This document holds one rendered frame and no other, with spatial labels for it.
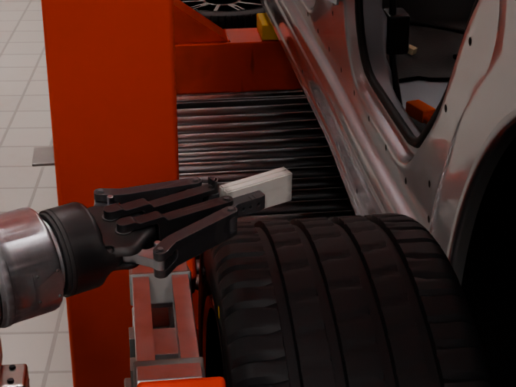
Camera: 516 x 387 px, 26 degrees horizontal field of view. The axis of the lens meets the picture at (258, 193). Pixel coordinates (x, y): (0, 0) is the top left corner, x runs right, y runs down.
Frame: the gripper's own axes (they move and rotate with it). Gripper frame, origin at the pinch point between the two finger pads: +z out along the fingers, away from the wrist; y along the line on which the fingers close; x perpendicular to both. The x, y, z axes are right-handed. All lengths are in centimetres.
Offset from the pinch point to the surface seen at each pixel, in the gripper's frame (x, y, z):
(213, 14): -104, -282, 159
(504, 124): -5.4, -6.6, 37.6
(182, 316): -15.2, -5.2, -5.2
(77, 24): 0.5, -45.7, 3.0
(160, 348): -18.1, -5.2, -7.8
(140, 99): -9.5, -41.9, 9.1
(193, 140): -124, -224, 117
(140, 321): -15.1, -6.7, -9.1
